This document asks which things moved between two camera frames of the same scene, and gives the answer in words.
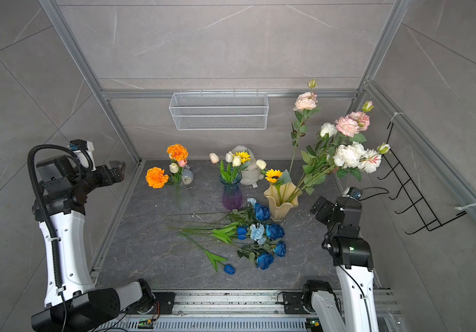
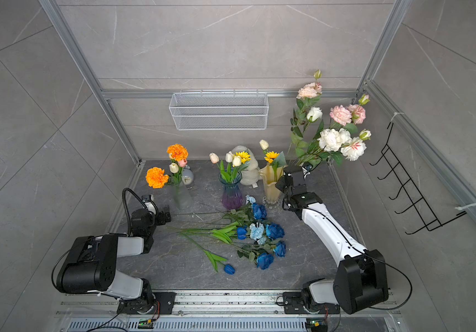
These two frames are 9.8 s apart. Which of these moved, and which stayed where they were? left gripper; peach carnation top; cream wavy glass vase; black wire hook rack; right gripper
Moved: cream wavy glass vase; peach carnation top; left gripper; right gripper
Stayed: black wire hook rack
